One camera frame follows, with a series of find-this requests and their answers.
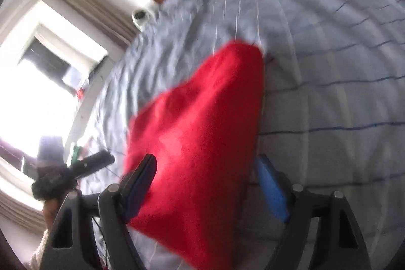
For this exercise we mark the window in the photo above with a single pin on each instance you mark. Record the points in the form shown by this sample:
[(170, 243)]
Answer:
[(38, 99)]

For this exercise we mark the white desk fan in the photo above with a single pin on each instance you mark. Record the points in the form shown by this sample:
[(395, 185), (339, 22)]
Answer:
[(140, 17)]

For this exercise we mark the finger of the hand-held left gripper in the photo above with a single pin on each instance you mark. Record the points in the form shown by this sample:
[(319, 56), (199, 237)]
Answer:
[(95, 161)]

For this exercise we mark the grey-blue plaid duvet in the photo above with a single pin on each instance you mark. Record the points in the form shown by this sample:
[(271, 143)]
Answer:
[(332, 67)]

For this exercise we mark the small red item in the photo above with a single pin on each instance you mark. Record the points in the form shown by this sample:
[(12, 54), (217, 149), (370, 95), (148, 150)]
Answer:
[(80, 93)]

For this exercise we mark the person's left hand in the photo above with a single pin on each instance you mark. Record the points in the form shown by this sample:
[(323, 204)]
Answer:
[(50, 211)]

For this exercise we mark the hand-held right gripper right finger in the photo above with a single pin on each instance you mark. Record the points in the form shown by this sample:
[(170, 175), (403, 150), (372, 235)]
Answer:
[(272, 191)]

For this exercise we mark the red knit sweater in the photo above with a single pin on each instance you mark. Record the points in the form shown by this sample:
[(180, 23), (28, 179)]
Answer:
[(196, 146)]

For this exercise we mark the beige curtain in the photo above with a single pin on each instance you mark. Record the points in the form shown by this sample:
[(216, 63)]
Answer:
[(95, 10), (15, 203)]

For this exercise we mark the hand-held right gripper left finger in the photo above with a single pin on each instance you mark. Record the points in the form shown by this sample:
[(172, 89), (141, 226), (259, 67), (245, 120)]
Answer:
[(139, 191)]

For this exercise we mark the green cloth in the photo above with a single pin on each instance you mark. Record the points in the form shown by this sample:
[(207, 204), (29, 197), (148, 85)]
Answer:
[(76, 153)]

